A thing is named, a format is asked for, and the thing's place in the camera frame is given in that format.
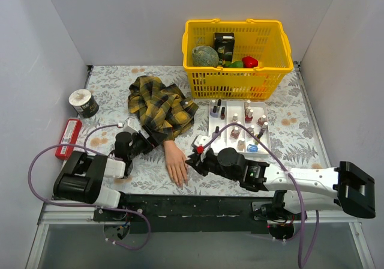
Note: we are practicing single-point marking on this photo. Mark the yellow plastic basket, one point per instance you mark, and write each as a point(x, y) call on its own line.
point(263, 40)

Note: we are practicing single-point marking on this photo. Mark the blue polish bottle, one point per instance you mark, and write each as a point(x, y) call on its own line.
point(252, 148)

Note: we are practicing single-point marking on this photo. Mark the white divided tray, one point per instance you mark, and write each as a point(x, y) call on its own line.
point(249, 131)

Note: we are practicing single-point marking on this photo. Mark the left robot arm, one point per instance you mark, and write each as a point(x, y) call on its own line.
point(81, 178)

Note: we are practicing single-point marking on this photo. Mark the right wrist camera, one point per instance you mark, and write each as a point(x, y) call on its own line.
point(199, 144)

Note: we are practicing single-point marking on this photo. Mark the black carton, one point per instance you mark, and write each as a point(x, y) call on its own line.
point(224, 44)

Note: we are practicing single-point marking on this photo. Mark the dark red polish bottle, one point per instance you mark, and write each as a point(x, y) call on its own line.
point(222, 113)

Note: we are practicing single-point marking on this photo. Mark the pale glitter polish bottle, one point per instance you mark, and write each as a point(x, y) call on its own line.
point(262, 120)

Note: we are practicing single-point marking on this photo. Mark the clear polish bottle white cap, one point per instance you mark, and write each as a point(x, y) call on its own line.
point(235, 118)

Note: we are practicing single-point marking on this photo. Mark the green melon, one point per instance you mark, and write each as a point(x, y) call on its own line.
point(204, 56)

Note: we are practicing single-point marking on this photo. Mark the pink iridescent polish bottle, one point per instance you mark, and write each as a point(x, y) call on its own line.
point(236, 131)

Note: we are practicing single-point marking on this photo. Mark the yellow polish bottle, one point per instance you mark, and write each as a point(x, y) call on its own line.
point(261, 133)

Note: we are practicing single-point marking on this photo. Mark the green bell pepper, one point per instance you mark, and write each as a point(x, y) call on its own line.
point(236, 64)

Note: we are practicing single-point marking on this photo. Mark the lilac polish bottle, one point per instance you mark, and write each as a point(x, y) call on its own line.
point(214, 110)

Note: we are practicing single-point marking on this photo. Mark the mannequin hand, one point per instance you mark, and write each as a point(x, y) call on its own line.
point(175, 163)

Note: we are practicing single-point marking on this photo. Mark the floral table mat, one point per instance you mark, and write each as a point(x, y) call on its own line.
point(293, 138)

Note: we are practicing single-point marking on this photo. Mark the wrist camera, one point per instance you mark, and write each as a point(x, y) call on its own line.
point(129, 125)
point(199, 144)

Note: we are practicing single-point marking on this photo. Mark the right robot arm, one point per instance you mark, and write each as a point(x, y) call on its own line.
point(346, 187)

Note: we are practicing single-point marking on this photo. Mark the black tin with white lid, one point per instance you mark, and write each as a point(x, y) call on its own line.
point(84, 103)

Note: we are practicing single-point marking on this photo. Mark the red glitter polish bottle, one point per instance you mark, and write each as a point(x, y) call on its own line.
point(248, 115)

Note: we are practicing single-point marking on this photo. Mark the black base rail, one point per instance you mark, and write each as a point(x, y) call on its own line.
point(193, 213)

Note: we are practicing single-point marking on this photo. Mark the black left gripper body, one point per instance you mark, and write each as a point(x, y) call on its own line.
point(149, 140)

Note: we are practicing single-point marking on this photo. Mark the red bell pepper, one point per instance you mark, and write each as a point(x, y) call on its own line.
point(249, 62)

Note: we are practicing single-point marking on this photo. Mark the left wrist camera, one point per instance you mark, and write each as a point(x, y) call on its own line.
point(129, 125)

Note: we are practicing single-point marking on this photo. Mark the glitter polish bottle black cap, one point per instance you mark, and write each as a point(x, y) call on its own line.
point(216, 133)

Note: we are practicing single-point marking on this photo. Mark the red flat box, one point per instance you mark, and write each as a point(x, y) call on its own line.
point(69, 136)

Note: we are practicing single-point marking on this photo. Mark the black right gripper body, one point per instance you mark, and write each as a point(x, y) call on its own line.
point(201, 161)

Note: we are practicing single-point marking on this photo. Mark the yellow plaid shirt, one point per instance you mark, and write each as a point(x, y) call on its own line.
point(161, 108)

